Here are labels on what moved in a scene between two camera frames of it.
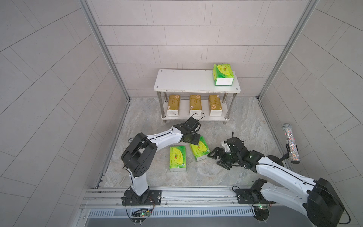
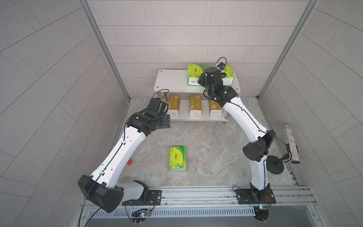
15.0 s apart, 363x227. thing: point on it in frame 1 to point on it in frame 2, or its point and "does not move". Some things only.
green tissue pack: (201, 150) to (194, 72)
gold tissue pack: (195, 105) does not move
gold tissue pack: (215, 105) does not move
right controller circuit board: (261, 213) does not move
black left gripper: (195, 139) to (166, 120)
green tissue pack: (223, 74) does not move
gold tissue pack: (174, 105) does not move
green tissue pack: (177, 158) does not move
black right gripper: (217, 150) to (203, 78)
